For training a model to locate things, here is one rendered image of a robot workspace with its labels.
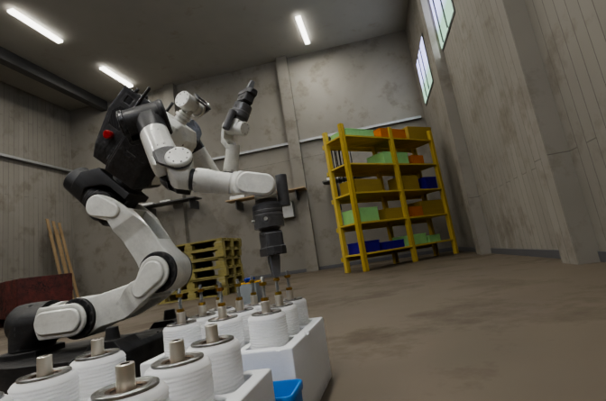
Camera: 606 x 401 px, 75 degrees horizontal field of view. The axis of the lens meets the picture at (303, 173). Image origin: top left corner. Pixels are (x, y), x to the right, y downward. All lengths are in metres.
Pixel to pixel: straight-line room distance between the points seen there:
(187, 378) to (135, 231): 1.00
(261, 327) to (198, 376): 0.39
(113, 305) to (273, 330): 0.77
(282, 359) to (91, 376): 0.38
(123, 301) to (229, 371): 0.89
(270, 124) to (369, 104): 2.67
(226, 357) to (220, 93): 10.96
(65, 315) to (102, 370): 0.84
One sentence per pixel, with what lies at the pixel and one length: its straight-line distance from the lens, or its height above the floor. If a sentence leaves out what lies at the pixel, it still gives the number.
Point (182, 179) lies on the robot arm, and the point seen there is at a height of 0.64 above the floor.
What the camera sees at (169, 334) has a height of 0.23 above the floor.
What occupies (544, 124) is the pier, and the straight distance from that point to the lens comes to 3.83.
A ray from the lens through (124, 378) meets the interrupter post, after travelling 0.56.
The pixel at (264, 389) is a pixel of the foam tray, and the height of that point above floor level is 0.16.
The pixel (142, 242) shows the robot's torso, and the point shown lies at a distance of 1.55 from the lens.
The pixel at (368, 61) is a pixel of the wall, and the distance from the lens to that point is 10.92.
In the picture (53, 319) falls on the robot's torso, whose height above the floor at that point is 0.29.
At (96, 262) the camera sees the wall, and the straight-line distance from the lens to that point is 12.59.
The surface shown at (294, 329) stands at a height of 0.19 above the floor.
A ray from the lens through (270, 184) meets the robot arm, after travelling 1.12.
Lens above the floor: 0.37
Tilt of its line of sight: 12 degrees up
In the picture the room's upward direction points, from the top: 9 degrees counter-clockwise
